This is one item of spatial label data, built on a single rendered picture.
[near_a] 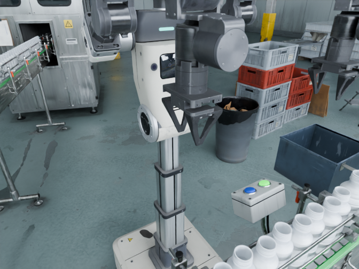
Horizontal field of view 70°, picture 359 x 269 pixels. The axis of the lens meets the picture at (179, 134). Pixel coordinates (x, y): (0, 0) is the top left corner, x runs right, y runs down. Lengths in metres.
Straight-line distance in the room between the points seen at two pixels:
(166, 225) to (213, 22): 1.11
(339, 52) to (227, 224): 1.70
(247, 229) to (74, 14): 3.28
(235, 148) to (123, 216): 1.31
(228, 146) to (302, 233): 2.15
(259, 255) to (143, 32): 0.74
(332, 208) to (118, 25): 0.70
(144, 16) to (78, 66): 3.13
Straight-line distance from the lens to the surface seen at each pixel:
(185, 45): 0.42
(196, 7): 0.43
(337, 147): 1.69
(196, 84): 0.44
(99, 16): 0.73
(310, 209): 0.70
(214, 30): 0.37
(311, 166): 1.42
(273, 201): 0.81
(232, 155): 2.81
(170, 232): 1.39
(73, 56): 3.98
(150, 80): 0.91
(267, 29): 10.86
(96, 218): 2.33
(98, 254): 2.09
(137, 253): 1.70
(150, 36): 0.96
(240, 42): 0.38
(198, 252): 1.69
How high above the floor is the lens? 1.60
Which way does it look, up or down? 28 degrees down
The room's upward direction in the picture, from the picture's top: straight up
